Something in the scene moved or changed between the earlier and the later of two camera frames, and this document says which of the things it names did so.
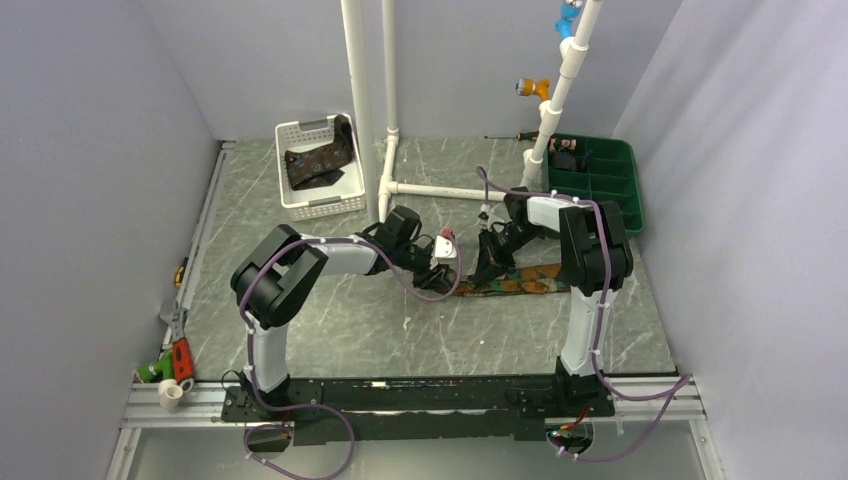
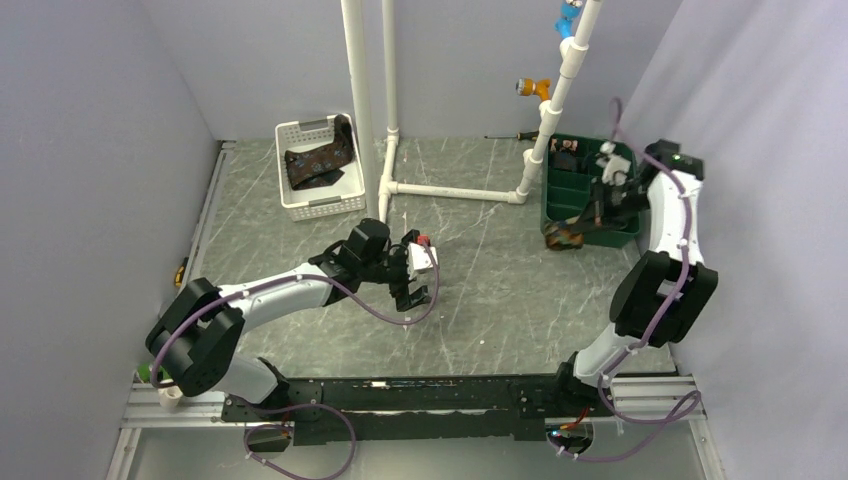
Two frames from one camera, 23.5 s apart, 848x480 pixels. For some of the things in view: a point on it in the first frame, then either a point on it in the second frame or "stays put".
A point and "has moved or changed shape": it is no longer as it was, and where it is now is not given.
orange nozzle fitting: (531, 87) stays put
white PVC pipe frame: (572, 52) stays put
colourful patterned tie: (527, 279) has moved or changed shape
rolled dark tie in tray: (562, 153) stays put
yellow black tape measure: (178, 276) stays put
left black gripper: (432, 279) to (400, 291)
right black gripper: (491, 261) to (600, 188)
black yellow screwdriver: (529, 136) stays put
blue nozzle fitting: (564, 23) stays put
